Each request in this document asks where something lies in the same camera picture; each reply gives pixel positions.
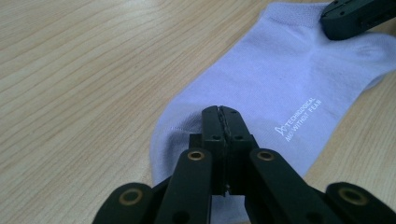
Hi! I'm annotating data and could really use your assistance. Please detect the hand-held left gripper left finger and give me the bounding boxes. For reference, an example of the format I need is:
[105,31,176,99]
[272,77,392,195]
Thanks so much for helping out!
[189,105,226,197]

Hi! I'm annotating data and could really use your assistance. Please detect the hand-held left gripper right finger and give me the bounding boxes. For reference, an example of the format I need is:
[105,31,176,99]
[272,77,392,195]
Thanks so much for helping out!
[220,105,260,197]

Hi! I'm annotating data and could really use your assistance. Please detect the white ankle sock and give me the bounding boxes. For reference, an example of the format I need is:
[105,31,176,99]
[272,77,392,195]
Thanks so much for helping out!
[148,1,396,224]

